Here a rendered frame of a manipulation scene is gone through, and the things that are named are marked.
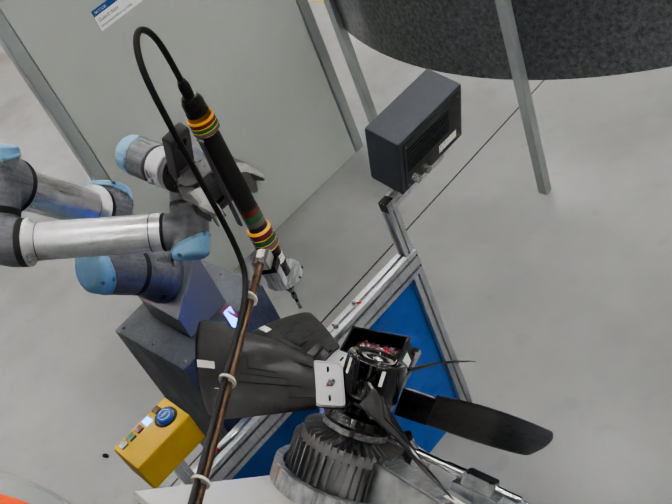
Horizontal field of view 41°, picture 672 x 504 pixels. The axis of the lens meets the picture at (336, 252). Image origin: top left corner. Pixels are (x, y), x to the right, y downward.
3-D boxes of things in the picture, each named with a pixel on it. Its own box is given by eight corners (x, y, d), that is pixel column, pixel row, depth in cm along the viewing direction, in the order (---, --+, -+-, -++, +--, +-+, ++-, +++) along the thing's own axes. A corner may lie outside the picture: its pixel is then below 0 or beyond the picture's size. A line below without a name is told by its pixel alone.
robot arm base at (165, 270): (140, 291, 232) (108, 290, 224) (154, 236, 230) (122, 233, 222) (174, 312, 222) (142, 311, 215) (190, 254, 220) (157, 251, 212)
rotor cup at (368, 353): (409, 431, 174) (430, 369, 173) (362, 434, 163) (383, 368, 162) (357, 400, 184) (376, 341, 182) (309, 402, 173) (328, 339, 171)
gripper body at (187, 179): (242, 196, 158) (201, 179, 166) (222, 159, 152) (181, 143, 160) (211, 224, 155) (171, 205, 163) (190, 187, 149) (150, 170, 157)
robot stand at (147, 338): (254, 516, 303) (114, 330, 238) (309, 448, 316) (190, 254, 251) (318, 558, 284) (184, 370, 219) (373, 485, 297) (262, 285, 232)
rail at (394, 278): (193, 520, 214) (179, 503, 209) (184, 512, 217) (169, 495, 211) (423, 269, 248) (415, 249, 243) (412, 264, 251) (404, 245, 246)
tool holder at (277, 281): (297, 297, 156) (277, 259, 149) (260, 302, 158) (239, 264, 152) (305, 260, 162) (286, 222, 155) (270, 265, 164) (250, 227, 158)
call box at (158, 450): (158, 493, 199) (136, 468, 192) (134, 473, 205) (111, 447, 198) (209, 440, 205) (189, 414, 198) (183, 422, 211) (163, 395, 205)
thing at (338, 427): (404, 441, 174) (407, 432, 174) (358, 445, 164) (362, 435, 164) (353, 411, 184) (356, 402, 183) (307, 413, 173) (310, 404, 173)
